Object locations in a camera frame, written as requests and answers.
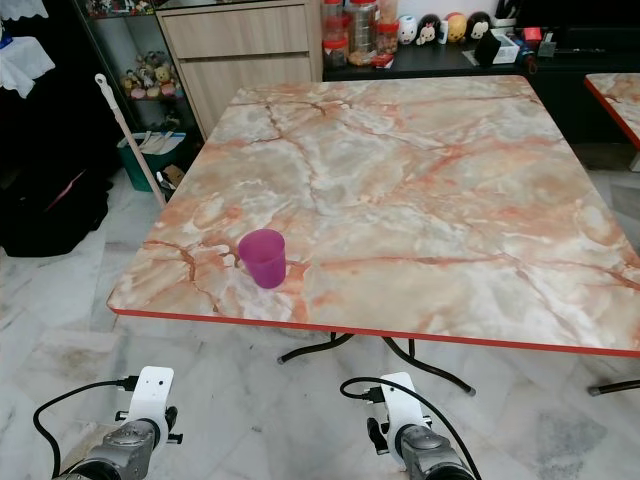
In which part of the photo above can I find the purple plastic cup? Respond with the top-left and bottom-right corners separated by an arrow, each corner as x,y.
238,229 -> 288,289

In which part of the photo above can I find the black bag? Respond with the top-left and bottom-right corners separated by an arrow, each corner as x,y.
0,160 -> 111,258

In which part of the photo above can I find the small black waste bin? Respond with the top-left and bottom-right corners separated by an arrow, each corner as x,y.
159,164 -> 190,193

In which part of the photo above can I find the green plastic bin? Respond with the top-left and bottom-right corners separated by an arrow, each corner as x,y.
117,131 -> 187,192

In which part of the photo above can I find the beige teddy plush toy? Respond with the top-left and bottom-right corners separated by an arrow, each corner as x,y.
122,50 -> 175,99

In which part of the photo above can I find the light wooden drawer cabinet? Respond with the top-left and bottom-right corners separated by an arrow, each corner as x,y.
157,0 -> 324,139

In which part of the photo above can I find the black sideboard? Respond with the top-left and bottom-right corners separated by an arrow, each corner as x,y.
322,38 -> 640,146

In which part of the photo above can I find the small red-lidded plastic jar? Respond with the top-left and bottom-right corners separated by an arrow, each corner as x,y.
322,36 -> 347,67

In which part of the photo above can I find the white lace cloth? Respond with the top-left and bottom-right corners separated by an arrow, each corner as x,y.
0,36 -> 55,99

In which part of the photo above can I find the tall clear snack jar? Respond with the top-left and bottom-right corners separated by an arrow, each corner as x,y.
345,0 -> 379,66

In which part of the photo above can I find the white plush toy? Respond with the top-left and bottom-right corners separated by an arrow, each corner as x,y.
397,15 -> 419,46

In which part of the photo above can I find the black and white box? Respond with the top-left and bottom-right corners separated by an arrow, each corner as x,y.
473,30 -> 527,67

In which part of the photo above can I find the black mouse plush toy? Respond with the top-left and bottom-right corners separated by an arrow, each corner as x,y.
417,14 -> 444,45
467,11 -> 494,42

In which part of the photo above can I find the yellow plush toy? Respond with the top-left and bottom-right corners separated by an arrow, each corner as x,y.
444,12 -> 469,43

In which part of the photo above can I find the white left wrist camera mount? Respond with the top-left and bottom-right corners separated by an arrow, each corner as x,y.
125,366 -> 174,433

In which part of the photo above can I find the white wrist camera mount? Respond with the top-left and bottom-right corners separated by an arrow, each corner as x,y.
125,366 -> 174,433
379,372 -> 429,459

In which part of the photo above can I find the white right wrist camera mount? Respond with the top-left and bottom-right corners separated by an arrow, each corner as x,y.
379,372 -> 429,459

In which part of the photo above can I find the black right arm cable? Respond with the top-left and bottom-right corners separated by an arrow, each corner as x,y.
339,375 -> 483,477

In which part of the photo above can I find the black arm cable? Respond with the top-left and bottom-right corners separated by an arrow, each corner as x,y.
339,375 -> 483,477
32,375 -> 140,469

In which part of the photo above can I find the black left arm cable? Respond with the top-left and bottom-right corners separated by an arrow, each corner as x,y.
32,375 -> 140,469

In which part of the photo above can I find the white mop handle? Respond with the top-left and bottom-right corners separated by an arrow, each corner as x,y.
95,73 -> 167,207

